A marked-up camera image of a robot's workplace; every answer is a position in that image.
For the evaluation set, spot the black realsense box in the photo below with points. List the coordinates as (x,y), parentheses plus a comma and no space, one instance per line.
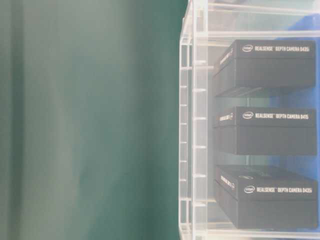
(258,68)
(277,131)
(266,197)

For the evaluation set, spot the clear plastic storage case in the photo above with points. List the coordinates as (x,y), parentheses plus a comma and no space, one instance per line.
(209,27)

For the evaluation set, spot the green table cloth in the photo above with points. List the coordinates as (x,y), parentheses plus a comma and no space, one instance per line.
(89,119)

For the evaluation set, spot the blue padding cloth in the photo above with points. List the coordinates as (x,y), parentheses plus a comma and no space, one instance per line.
(308,166)

